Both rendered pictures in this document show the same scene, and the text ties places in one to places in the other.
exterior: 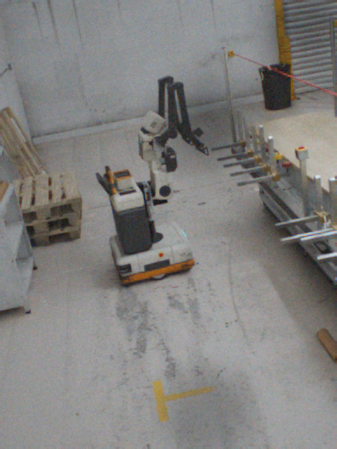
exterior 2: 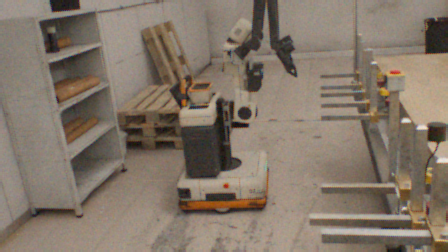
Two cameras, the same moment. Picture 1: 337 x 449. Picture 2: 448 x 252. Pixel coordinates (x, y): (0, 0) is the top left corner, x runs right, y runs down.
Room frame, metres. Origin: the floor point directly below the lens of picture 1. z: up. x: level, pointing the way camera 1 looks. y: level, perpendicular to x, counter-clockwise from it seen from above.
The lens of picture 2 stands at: (1.87, -0.80, 1.64)
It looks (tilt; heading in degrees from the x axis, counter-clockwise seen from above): 19 degrees down; 17
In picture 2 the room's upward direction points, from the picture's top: 6 degrees counter-clockwise
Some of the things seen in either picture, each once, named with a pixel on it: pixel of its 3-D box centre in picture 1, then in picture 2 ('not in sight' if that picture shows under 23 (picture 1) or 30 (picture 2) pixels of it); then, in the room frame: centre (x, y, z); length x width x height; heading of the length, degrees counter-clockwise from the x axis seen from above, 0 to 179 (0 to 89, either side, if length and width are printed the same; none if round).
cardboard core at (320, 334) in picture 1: (331, 345); not in sight; (3.20, -0.92, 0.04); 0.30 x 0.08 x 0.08; 4
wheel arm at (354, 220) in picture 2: (315, 234); (375, 221); (3.21, -0.87, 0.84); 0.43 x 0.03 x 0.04; 94
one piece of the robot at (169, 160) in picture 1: (166, 156); (253, 73); (4.93, -0.10, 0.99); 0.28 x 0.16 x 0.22; 9
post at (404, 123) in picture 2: (319, 210); (403, 177); (3.51, -0.99, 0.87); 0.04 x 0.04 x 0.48; 4
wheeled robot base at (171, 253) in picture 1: (150, 251); (225, 177); (4.89, 0.19, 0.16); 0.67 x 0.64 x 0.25; 99
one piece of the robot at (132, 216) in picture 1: (132, 210); (208, 128); (4.88, 0.28, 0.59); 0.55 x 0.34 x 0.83; 9
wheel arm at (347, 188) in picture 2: (307, 219); (378, 189); (3.46, -0.90, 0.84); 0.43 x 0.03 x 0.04; 94
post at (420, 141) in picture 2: (333, 215); (417, 193); (3.26, -1.00, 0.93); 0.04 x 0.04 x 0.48; 4
